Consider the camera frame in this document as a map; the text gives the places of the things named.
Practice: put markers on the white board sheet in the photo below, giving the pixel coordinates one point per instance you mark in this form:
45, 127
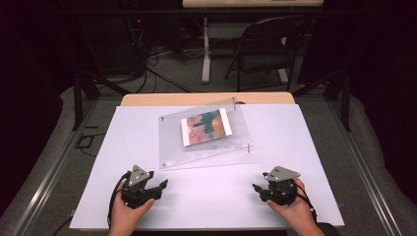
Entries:
209, 203

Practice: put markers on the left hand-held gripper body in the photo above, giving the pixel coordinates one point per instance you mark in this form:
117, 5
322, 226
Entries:
136, 187

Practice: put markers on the clear acrylic photo frame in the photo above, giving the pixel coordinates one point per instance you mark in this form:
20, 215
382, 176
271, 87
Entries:
170, 144

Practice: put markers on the light desk top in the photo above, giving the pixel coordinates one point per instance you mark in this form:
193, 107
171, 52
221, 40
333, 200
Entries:
252, 3

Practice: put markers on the person's left hand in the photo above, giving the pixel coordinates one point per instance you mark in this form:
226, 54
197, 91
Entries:
126, 214

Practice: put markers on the white desk leg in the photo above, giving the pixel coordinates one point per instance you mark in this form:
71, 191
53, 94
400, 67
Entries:
206, 52

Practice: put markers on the black folding chair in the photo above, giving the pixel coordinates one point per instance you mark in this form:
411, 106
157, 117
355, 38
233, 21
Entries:
265, 55

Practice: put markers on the black horizontal bar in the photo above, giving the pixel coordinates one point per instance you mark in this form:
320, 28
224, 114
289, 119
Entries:
98, 11

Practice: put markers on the person's right hand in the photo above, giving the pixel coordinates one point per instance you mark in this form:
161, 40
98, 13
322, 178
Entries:
296, 211

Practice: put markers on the aluminium rail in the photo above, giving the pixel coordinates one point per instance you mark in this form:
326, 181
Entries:
364, 170
49, 180

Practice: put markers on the dark computer case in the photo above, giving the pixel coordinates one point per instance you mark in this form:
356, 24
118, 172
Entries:
111, 42

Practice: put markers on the painting print photo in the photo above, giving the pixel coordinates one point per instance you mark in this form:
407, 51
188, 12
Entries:
206, 127

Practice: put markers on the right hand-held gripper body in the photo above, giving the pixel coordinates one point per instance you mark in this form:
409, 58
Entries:
282, 188

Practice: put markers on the black metal stand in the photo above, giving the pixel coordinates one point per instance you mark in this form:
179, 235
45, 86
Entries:
78, 98
345, 98

